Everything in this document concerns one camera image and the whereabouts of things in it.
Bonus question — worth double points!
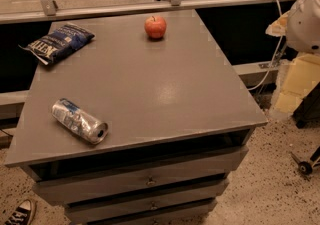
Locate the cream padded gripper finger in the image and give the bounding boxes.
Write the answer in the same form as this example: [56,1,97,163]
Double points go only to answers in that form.
[265,12,288,37]

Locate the blue chip bag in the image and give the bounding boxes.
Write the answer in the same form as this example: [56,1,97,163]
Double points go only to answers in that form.
[21,23,95,66]

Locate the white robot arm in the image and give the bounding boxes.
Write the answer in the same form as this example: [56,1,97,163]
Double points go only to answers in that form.
[265,0,320,54]

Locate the red apple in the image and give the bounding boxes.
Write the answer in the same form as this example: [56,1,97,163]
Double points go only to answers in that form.
[144,16,167,39]

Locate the grey drawer cabinet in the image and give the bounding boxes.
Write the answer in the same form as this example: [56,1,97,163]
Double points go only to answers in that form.
[5,10,266,210]

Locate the black caster wheel stand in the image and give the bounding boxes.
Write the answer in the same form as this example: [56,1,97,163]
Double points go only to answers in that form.
[291,146,320,175]

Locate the top grey drawer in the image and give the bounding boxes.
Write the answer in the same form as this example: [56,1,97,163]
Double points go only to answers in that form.
[33,146,248,205]

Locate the grey drawer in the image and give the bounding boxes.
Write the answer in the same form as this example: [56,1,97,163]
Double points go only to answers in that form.
[33,146,248,205]
[63,178,230,225]
[87,198,218,225]

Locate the silver crushed drink can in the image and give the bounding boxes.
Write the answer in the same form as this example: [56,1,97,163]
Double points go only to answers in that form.
[51,98,108,144]

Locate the bottom grey drawer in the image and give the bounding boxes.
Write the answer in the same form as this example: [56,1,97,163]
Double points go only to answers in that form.
[87,198,218,225]

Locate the middle grey drawer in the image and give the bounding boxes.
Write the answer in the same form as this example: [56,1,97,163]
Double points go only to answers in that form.
[63,178,230,225]

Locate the black white sneaker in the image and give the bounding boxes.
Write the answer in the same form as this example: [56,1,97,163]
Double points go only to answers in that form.
[4,199,36,225]

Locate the white cable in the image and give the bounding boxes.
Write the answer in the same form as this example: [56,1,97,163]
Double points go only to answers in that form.
[247,0,287,92]

